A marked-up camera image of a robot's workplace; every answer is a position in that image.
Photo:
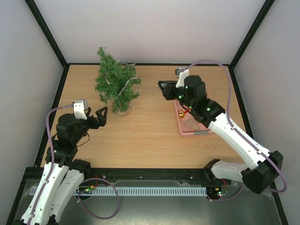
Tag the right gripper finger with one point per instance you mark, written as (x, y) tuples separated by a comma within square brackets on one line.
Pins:
[(164, 92), (165, 83)]

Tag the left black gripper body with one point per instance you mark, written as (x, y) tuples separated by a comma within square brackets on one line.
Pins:
[(94, 125)]

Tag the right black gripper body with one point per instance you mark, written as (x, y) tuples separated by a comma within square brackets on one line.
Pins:
[(170, 90)]

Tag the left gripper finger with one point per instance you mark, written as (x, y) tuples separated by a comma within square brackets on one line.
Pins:
[(91, 114), (102, 116)]

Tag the small green christmas tree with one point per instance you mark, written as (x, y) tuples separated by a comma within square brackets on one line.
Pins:
[(117, 79)]

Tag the pink plastic basket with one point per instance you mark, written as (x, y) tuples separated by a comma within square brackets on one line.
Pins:
[(182, 129)]

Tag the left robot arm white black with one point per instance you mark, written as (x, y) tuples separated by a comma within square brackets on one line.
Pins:
[(62, 173)]

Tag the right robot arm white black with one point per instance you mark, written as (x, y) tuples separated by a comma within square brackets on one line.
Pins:
[(260, 166)]

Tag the burlap bow ornament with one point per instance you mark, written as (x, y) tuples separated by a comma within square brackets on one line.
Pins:
[(191, 124)]

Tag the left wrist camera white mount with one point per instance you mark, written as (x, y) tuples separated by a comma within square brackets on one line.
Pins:
[(79, 107)]

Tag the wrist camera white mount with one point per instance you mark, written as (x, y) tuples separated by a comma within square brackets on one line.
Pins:
[(181, 74), (79, 107)]

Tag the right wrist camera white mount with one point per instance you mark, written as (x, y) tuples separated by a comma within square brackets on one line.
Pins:
[(181, 74)]

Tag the black aluminium rail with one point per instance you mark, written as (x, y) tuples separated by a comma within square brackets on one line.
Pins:
[(191, 176)]

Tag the light blue cable duct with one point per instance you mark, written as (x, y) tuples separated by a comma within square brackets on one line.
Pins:
[(147, 191)]

